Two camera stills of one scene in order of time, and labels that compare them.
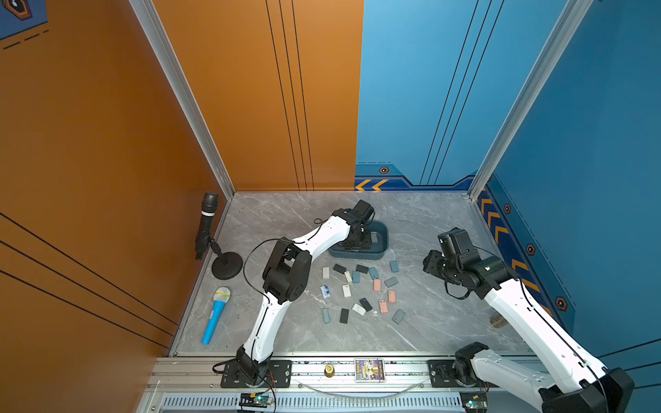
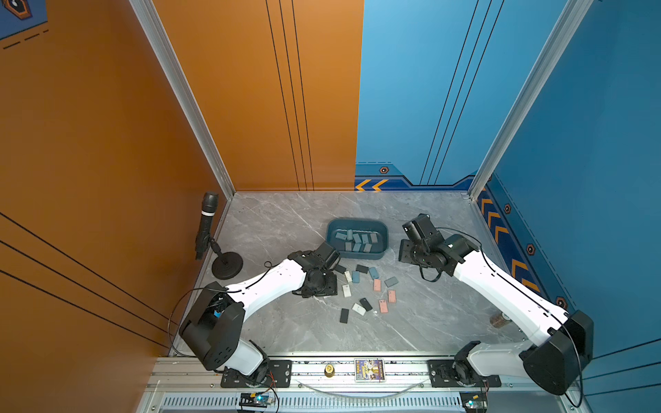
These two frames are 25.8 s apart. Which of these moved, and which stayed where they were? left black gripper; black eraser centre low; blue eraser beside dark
Moved: left black gripper
Stayed: black eraser centre low; blue eraser beside dark
